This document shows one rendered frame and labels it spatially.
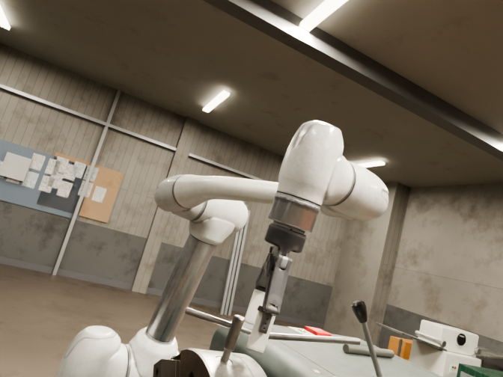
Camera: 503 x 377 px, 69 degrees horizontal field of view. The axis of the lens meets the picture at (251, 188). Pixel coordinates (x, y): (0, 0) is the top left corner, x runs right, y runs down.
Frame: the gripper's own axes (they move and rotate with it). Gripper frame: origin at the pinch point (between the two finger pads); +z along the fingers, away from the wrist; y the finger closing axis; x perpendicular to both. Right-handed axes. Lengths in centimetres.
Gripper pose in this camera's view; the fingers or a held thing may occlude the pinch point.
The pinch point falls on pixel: (254, 330)
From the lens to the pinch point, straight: 73.8
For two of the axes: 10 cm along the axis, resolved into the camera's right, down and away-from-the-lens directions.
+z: -3.3, 9.4, -0.5
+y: -0.6, 0.3, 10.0
